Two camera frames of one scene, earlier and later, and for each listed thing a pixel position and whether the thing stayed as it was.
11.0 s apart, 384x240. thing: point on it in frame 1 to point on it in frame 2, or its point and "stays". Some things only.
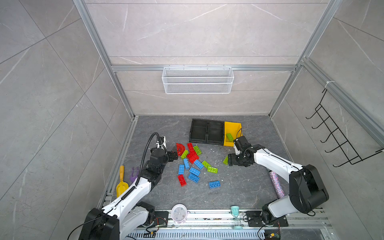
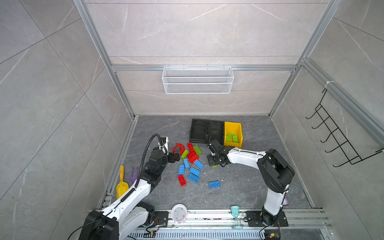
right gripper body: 237,159 to 213,160
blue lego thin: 186,163 stays
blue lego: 198,164 stays
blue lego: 194,171 stays
